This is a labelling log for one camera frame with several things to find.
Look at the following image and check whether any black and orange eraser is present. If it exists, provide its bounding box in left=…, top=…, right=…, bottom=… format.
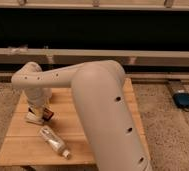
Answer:
left=43, top=108, right=54, bottom=121

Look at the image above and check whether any wooden table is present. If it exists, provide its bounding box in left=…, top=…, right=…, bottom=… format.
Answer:
left=0, top=77, right=152, bottom=167

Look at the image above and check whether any blue power box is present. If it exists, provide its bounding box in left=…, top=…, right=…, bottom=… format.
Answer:
left=173, top=93, right=189, bottom=108

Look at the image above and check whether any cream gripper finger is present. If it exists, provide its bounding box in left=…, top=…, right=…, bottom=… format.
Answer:
left=37, top=107, right=44, bottom=118
left=29, top=107, right=36, bottom=115

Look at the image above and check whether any white plastic bottle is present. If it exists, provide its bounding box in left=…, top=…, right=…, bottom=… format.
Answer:
left=39, top=125, right=71, bottom=159

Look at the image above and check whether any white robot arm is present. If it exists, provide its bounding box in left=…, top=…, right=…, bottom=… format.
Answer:
left=11, top=60, right=153, bottom=171

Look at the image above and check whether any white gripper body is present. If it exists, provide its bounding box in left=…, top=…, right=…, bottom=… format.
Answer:
left=27, top=88, right=52, bottom=107

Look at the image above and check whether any white sponge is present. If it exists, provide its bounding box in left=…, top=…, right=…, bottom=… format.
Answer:
left=25, top=112, right=44, bottom=125

